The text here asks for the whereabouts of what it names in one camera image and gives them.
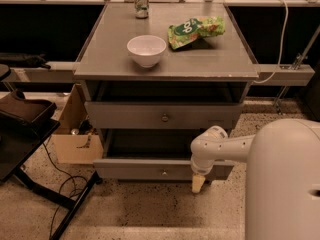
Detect green soda can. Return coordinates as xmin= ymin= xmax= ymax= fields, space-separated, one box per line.
xmin=134 ymin=0 xmax=149 ymax=19

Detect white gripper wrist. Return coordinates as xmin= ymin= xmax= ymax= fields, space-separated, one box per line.
xmin=190 ymin=126 xmax=228 ymax=194

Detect grey metal rail beam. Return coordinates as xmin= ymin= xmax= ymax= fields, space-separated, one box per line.
xmin=4 ymin=62 xmax=315 ymax=86

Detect grey drawer cabinet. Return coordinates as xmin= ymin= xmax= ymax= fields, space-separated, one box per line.
xmin=73 ymin=2 xmax=260 ymax=185

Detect white hanging cable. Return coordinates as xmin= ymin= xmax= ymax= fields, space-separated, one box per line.
xmin=252 ymin=0 xmax=290 ymax=85

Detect cardboard box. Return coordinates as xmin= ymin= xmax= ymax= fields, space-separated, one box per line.
xmin=52 ymin=84 xmax=103 ymax=164

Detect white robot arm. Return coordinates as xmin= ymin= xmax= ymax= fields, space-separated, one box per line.
xmin=191 ymin=119 xmax=320 ymax=240

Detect black rolling stand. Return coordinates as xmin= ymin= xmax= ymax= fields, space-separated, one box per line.
xmin=0 ymin=63 xmax=103 ymax=240

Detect green chip bag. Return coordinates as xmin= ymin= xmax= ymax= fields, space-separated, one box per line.
xmin=167 ymin=16 xmax=225 ymax=50

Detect black floor cable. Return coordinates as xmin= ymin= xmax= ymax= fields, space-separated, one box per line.
xmin=42 ymin=142 xmax=88 ymax=240

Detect white bowl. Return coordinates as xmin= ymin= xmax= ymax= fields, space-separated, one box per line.
xmin=127 ymin=35 xmax=167 ymax=68

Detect grey top drawer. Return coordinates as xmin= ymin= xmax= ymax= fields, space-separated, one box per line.
xmin=85 ymin=102 xmax=243 ymax=129

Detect grey drawer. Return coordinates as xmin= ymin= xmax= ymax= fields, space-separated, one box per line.
xmin=85 ymin=102 xmax=243 ymax=129
xmin=92 ymin=128 xmax=235 ymax=182

